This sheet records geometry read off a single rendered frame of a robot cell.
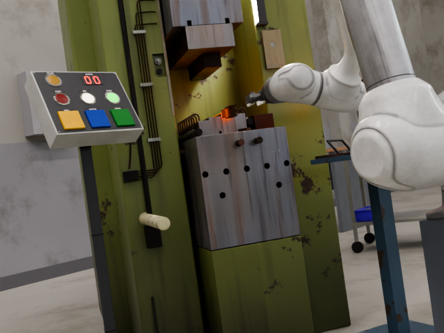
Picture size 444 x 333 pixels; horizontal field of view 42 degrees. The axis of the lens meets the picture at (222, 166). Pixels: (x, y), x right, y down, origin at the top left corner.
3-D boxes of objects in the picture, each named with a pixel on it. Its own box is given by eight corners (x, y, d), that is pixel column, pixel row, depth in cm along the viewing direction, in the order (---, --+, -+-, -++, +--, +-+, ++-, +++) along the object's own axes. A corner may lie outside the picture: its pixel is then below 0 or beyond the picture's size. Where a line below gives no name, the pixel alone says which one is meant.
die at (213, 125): (247, 131, 238) (244, 111, 239) (200, 137, 233) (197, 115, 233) (220, 141, 279) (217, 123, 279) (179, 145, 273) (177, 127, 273)
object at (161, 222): (172, 230, 197) (170, 214, 197) (156, 232, 195) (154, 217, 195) (152, 224, 239) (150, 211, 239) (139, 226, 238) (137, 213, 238)
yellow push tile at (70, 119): (85, 127, 197) (78, 110, 200) (65, 128, 192) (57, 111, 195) (84, 130, 198) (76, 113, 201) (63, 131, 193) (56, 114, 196)
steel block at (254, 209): (300, 234, 236) (285, 125, 237) (211, 250, 226) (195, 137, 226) (256, 227, 290) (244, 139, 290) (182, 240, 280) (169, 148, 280)
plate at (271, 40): (285, 67, 257) (280, 29, 258) (267, 69, 255) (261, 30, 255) (284, 68, 259) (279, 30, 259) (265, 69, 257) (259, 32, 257)
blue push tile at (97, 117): (111, 126, 203) (103, 109, 206) (92, 126, 198) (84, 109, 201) (109, 129, 205) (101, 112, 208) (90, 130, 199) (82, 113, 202)
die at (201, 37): (235, 45, 239) (232, 22, 239) (187, 49, 233) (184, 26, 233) (209, 67, 279) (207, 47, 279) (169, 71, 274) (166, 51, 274)
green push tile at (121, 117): (136, 124, 210) (128, 108, 213) (117, 125, 205) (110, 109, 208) (134, 127, 211) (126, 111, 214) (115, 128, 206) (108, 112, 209)
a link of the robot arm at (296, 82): (264, 100, 176) (304, 109, 179) (283, 91, 161) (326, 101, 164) (269, 65, 177) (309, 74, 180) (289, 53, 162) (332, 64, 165)
